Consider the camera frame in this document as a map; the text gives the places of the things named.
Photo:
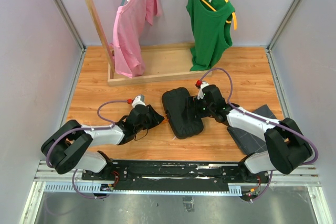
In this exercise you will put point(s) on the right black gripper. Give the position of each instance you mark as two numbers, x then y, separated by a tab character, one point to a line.
191	102

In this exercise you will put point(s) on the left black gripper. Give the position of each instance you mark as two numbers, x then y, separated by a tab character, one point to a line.
156	118

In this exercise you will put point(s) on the black plastic tool case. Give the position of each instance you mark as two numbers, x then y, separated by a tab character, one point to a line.
174	103

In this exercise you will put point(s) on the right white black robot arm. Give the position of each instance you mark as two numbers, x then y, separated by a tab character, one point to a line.
286	146

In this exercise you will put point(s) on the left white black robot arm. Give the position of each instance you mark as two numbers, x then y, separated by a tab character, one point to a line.
67	149

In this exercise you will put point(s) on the wooden clothes rack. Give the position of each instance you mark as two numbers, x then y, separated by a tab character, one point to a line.
166	62

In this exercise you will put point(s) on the grey folded cloth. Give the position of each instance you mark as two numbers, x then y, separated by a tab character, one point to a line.
249	143

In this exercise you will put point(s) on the pink t-shirt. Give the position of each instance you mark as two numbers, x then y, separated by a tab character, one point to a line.
128	26

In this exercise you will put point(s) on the green tank top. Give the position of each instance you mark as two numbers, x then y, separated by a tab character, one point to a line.
210	23

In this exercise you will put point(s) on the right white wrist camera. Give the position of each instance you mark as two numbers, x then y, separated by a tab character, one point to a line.
201	85

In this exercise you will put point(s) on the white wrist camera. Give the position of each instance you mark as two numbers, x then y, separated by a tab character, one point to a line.
138	100
201	85

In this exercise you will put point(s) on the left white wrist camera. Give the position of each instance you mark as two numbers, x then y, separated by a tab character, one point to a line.
138	100

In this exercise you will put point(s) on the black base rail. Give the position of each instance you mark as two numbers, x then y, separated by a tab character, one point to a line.
171	176

